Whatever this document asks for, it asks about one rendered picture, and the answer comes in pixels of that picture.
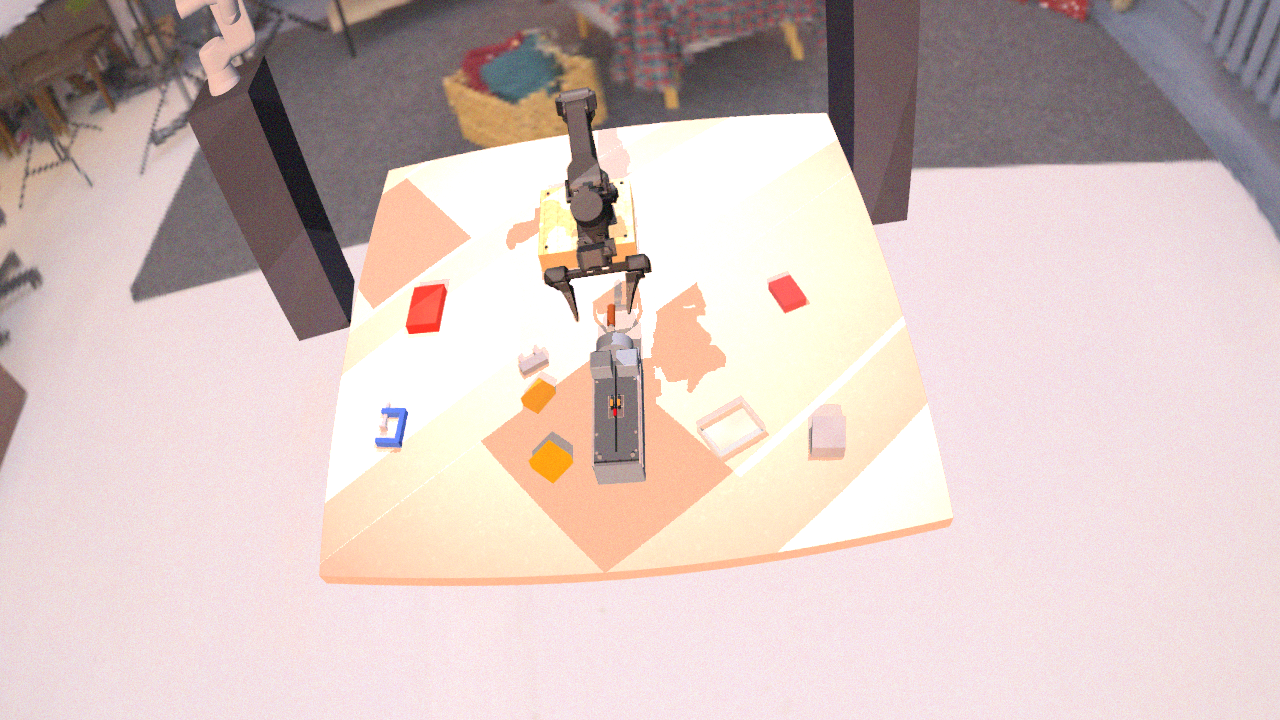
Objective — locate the blue rectangular block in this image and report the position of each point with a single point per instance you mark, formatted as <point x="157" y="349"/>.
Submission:
<point x="401" y="414"/>

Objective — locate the red rectangular block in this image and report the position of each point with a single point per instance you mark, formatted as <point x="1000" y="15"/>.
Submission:
<point x="426" y="309"/>
<point x="787" y="293"/>

